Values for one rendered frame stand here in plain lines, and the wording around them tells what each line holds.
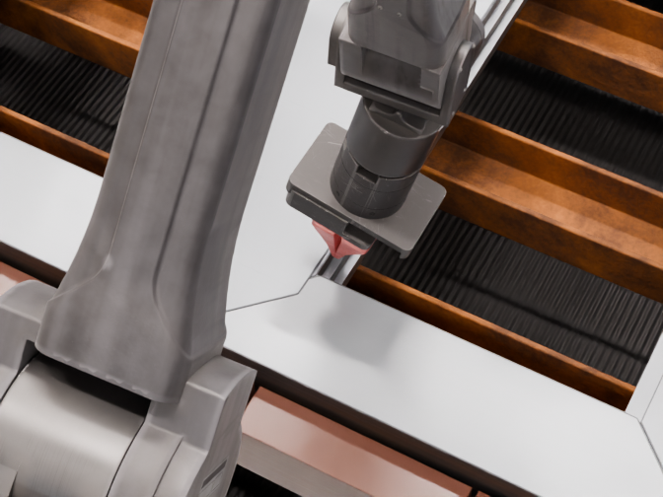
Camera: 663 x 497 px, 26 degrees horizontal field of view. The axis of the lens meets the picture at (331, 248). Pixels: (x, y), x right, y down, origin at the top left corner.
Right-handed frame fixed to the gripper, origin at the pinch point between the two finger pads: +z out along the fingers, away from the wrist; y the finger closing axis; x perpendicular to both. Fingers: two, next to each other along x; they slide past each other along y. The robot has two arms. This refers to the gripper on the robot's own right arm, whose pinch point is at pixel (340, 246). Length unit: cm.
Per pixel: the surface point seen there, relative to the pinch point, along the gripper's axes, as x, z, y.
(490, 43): -27.2, 1.9, -1.1
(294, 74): -14.0, 2.7, 11.6
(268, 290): 6.1, 1.0, 2.9
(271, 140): -6.8, 2.4, 9.8
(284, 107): -10.4, 2.5, 10.5
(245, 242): 3.0, 1.9, 6.6
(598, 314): -24.2, 25.3, -23.1
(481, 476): 12.0, -2.3, -17.5
